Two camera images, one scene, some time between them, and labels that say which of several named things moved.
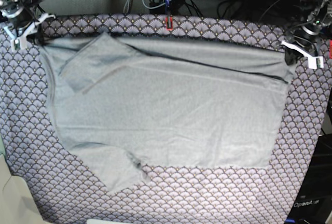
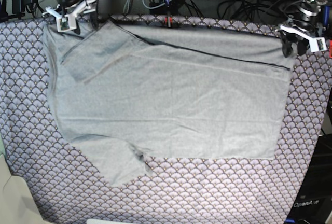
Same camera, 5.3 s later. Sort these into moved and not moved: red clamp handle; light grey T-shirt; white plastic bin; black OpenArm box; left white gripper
Moved: light grey T-shirt; left white gripper
Not moved: white plastic bin; black OpenArm box; red clamp handle
